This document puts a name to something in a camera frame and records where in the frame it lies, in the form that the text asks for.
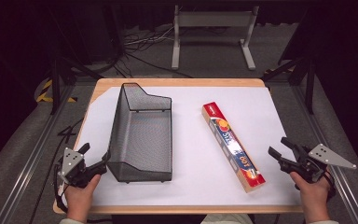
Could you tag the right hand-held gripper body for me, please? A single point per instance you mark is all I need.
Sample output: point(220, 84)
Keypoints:
point(310, 168)

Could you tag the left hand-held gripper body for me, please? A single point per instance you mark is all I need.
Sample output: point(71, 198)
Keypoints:
point(71, 163)

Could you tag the long red wrap box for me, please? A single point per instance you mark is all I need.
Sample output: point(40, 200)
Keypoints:
point(231, 146)

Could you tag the person's right hand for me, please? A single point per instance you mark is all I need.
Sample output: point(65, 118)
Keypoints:
point(315, 197)

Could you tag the person's left hand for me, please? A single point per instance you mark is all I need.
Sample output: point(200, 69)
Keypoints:
point(79, 200)

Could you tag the person's light clothing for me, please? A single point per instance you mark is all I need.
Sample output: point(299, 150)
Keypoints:
point(227, 219)

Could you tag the white paper sheet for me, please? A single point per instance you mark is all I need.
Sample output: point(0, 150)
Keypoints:
point(192, 140)

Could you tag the white metal stand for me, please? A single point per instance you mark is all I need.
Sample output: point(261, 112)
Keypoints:
point(213, 19)

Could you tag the aluminium floor rail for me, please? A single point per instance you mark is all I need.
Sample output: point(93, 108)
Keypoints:
point(34, 155)
point(345, 186)

